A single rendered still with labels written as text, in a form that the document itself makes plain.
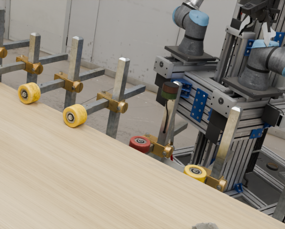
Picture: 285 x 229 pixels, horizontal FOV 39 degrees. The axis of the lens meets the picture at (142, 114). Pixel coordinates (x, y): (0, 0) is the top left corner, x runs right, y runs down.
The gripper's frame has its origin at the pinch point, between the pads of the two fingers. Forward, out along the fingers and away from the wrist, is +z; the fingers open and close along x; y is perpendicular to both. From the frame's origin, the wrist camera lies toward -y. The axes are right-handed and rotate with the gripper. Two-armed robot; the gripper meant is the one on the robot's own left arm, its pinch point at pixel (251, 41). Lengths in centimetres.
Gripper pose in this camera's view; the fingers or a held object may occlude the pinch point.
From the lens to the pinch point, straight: 167.8
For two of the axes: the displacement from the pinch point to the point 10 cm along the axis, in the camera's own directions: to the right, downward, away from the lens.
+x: -5.5, -4.4, 7.1
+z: -1.9, 8.9, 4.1
